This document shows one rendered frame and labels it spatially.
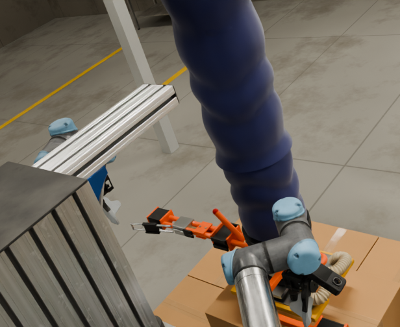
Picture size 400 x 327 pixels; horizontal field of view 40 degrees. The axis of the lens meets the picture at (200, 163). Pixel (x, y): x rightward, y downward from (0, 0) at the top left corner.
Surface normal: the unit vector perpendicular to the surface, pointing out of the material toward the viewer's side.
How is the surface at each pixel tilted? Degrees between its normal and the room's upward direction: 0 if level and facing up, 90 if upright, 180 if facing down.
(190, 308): 0
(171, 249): 0
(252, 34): 83
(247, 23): 78
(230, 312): 0
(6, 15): 90
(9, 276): 90
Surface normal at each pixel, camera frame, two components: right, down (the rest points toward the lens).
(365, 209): -0.29, -0.82
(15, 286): 0.75, 0.12
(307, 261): 0.07, 0.50
